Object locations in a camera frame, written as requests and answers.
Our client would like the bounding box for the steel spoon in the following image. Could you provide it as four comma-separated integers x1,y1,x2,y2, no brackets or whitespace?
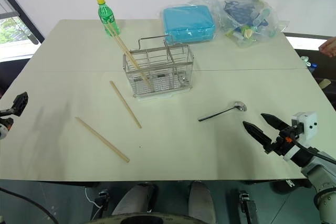
197,101,248,123

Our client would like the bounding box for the black stand post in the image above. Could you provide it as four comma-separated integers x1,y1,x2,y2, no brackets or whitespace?
238,190,260,224
98,189,110,210

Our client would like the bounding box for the black floor cable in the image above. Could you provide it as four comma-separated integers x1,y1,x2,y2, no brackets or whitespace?
0,186,61,224

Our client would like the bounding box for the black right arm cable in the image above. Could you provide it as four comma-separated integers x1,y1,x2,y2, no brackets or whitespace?
288,129,336,166

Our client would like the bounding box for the yellow green toy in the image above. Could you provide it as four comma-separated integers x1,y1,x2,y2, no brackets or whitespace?
241,24,254,39

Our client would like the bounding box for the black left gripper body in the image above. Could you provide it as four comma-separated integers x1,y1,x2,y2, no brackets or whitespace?
0,108,14,132

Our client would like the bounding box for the grey rounded leg shape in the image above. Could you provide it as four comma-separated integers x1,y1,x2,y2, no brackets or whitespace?
112,184,156,217
188,180,218,224

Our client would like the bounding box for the blue pouch in plastic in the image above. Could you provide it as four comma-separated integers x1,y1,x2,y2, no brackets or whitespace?
162,5,217,45

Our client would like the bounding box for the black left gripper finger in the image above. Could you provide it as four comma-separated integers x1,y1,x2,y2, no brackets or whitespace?
10,91,29,118

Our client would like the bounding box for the black window frame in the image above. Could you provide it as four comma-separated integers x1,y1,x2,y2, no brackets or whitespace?
0,0,46,44

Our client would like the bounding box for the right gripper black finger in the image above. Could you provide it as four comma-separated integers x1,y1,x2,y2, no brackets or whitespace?
243,121,272,154
260,113,290,132

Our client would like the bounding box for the green plastic soda bottle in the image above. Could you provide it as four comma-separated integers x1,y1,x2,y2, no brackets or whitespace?
96,0,122,37

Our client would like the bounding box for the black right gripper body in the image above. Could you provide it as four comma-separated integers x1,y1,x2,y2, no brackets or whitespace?
264,126,299,156

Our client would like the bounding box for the clear plastic bag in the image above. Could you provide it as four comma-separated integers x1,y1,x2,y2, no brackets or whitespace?
159,0,224,47

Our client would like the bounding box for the clear bag of toys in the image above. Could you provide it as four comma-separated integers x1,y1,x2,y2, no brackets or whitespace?
223,0,291,49

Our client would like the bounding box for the dark blue patterned pouch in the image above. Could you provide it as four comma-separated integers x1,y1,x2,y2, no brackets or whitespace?
224,0,259,26

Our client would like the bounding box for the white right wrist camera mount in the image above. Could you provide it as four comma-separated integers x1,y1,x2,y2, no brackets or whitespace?
283,111,319,162

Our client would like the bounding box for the steel wire cutlery rack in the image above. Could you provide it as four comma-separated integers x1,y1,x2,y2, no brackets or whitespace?
122,36,195,99

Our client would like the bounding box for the white floor cable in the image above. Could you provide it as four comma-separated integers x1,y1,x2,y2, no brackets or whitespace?
85,185,106,210

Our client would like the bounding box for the wooden spatula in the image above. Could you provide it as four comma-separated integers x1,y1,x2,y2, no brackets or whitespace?
318,78,332,89

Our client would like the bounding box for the wooden chopstick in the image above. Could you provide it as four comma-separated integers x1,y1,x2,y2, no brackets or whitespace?
109,80,143,130
104,23,153,89
75,116,131,164
108,23,148,80

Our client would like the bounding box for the black table foot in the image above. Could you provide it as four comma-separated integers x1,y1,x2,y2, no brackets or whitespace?
271,178,313,196

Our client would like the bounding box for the white drip tray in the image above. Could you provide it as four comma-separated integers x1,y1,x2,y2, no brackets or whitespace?
134,87,191,102

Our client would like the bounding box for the person's bare hand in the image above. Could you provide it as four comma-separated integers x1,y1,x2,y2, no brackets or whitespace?
318,37,336,58

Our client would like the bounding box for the blue capped bottle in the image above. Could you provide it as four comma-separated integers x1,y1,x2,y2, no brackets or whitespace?
300,55,319,74

